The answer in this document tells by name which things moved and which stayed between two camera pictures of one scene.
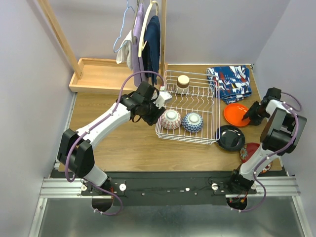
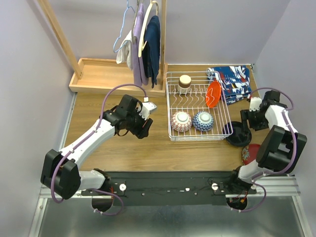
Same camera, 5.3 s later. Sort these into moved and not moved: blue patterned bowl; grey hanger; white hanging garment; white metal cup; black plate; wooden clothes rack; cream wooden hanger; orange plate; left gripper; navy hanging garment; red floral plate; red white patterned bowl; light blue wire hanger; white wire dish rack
Moved: black plate; blue patterned bowl; white wire dish rack; orange plate; red white patterned bowl; left gripper
Not moved: grey hanger; white metal cup; white hanging garment; wooden clothes rack; red floral plate; light blue wire hanger; navy hanging garment; cream wooden hanger
